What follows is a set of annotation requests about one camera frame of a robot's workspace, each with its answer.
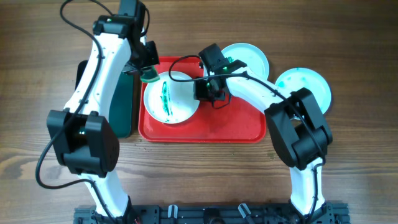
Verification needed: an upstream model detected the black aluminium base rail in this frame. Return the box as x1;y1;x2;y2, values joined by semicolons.
73;202;351;224

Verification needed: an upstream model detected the green yellow sponge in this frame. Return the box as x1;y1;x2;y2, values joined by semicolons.
139;66;160;83

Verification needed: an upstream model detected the white plate smeared teal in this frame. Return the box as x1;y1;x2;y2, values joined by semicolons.
275;67;332;114

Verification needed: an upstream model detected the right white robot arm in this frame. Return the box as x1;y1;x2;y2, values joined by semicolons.
194;44;333;221

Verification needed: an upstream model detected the white plate green streak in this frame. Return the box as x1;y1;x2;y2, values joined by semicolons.
144;71;200;124

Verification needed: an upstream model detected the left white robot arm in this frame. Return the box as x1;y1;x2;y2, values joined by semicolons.
47;1;159;223

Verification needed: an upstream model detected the red plastic tray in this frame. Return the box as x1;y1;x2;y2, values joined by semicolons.
138;57;266;144

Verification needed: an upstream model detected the dark green water tray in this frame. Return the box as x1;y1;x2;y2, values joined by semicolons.
74;60;137;139

